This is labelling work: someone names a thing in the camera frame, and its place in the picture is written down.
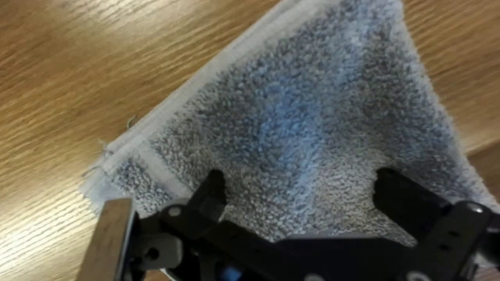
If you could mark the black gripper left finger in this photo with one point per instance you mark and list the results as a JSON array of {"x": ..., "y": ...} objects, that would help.
[{"x": 211, "y": 199}]

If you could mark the grey terry cloth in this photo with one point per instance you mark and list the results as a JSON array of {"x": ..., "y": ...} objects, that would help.
[{"x": 312, "y": 118}]

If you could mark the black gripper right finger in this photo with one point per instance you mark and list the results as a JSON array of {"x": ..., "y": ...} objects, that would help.
[{"x": 411, "y": 199}]

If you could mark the silver metal mount plate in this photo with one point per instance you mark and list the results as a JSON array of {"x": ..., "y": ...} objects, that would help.
[{"x": 106, "y": 242}]

